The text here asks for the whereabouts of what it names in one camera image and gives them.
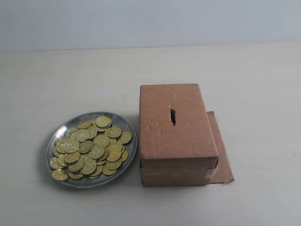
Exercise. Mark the gold coin far left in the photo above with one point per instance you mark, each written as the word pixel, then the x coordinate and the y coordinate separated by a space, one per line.
pixel 53 163

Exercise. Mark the gold coin top of pile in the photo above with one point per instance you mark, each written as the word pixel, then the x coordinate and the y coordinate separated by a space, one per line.
pixel 103 121

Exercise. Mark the gold coin right edge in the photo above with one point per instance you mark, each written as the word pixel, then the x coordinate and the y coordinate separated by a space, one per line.
pixel 125 137

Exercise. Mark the gold coin centre pile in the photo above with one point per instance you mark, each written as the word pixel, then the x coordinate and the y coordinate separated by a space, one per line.
pixel 96 152

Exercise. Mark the cardboard box with slot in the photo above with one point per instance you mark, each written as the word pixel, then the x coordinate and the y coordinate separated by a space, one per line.
pixel 180 143

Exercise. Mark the gold coin front left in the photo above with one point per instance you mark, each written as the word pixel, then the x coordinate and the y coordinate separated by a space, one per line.
pixel 60 175

